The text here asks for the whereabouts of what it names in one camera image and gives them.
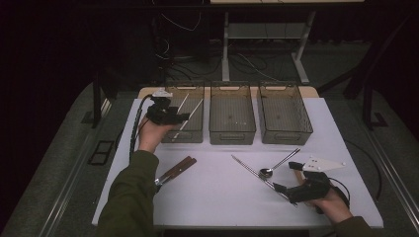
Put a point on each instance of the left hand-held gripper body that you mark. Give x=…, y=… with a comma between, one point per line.
x=161, y=115

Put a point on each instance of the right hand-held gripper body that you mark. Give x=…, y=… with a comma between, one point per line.
x=311, y=191

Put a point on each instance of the transparent grey plastic bin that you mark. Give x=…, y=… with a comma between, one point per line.
x=283, y=112
x=232, y=112
x=194, y=128

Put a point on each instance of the metal chopstick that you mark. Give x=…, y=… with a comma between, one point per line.
x=263, y=180
x=250, y=169

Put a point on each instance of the metal spoon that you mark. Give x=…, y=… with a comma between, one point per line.
x=266, y=173

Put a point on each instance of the person's right hand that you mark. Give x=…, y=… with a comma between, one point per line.
x=334, y=207

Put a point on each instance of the white table sheet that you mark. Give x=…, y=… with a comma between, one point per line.
x=224, y=197

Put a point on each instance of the black metal stand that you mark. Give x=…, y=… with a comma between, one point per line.
x=96, y=105
x=366, y=108

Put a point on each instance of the white metal desk frame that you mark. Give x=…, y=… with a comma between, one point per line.
x=225, y=49

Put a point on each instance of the metal floor rail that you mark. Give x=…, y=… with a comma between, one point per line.
x=75, y=171
x=390, y=171

